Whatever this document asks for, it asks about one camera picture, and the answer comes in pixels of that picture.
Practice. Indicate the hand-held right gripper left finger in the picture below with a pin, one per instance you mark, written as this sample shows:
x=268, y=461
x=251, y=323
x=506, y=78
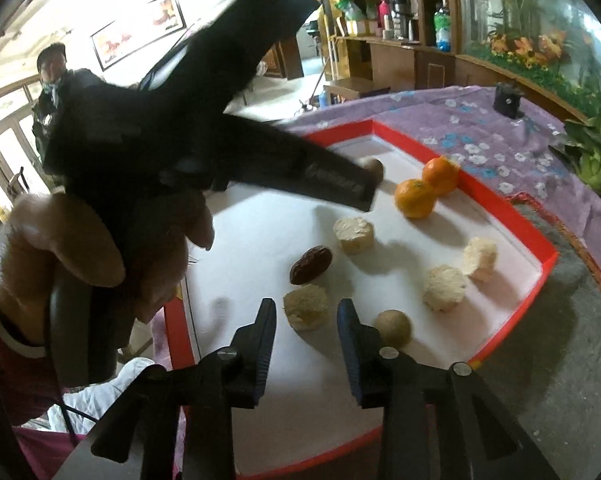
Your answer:
x=266, y=355

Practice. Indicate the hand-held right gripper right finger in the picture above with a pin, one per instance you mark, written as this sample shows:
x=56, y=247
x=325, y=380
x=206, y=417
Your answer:
x=353, y=355

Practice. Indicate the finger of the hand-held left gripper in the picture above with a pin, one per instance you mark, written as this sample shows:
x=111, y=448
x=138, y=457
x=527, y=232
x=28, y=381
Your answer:
x=250, y=25
x=305, y=165

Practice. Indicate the brown round fruit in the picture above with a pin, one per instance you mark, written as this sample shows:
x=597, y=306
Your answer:
x=375, y=167
x=393, y=329

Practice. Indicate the beige cake cube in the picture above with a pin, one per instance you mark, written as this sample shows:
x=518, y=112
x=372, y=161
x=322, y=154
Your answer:
x=354, y=235
x=480, y=257
x=306, y=306

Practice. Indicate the red date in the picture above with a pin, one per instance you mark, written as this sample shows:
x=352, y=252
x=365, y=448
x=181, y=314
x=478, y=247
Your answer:
x=305, y=265

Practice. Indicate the red cardboard box white inside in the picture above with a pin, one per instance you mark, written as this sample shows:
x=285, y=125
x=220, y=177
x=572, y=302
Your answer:
x=405, y=270

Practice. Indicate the large orange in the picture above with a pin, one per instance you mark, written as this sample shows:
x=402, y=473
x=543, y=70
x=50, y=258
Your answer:
x=415, y=199

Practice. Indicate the small orange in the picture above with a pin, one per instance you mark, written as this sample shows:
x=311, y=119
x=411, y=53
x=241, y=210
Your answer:
x=441, y=175

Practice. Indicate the person's left forearm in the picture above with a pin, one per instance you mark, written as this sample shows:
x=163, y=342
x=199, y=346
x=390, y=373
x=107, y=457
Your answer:
x=10, y=375

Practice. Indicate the person's left hand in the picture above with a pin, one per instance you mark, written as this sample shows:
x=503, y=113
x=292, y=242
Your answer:
x=55, y=230

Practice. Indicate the blue bottle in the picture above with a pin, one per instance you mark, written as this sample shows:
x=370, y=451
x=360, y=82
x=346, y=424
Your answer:
x=324, y=97

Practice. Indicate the wooden stool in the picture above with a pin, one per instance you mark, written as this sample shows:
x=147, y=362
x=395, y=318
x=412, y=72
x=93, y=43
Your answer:
x=355, y=87

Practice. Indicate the green plastic bag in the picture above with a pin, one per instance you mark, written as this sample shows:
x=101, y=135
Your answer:
x=350, y=10

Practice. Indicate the wooden framed glass door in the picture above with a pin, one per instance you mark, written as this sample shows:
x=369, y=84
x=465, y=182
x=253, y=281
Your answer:
x=5, y=125

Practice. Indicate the pink bottle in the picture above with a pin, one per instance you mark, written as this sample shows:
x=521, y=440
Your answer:
x=383, y=12

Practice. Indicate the wooden sideboard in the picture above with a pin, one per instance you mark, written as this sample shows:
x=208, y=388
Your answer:
x=395, y=60

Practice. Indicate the black thermos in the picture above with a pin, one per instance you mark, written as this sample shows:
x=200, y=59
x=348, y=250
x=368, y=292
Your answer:
x=399, y=15

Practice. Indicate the white quilted cloth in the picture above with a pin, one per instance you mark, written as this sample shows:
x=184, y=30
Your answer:
x=115, y=395

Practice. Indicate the green plastic bottle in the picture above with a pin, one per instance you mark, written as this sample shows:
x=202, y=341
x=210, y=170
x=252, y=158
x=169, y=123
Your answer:
x=443, y=27

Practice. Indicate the grey felt mat red edge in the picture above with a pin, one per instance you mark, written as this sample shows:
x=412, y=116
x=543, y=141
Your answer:
x=555, y=360

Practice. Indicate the small black box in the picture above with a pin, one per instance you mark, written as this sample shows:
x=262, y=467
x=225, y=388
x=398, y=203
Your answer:
x=507, y=100

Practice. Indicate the person's pink garment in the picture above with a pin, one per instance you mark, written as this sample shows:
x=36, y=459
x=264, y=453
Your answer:
x=45, y=455

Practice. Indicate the flower-painted glass panel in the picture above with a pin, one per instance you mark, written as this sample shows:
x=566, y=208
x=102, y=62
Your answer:
x=540, y=10

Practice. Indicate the green leafy plant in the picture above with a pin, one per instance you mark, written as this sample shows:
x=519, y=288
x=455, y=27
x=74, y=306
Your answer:
x=595, y=155

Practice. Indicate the framed wall picture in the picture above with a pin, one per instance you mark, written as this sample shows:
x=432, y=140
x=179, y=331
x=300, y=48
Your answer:
x=138, y=27

